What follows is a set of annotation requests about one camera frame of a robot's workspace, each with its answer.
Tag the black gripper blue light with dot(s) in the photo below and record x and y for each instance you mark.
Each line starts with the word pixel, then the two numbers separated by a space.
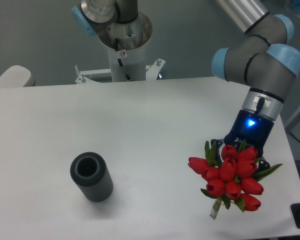
pixel 255 130

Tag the red tulip bouquet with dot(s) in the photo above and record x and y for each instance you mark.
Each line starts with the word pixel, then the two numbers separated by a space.
pixel 232 180

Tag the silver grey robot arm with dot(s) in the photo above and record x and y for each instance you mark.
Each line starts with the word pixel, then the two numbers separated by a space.
pixel 264 62

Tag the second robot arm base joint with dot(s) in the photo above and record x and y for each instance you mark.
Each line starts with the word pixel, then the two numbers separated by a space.
pixel 93 16

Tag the dark grey ribbed vase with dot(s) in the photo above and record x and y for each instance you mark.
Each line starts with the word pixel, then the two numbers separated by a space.
pixel 90 173

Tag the beige chair backrest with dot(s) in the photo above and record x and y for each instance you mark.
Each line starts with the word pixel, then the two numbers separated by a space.
pixel 16 77

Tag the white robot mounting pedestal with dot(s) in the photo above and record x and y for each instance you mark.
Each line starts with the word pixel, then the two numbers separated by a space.
pixel 126 51

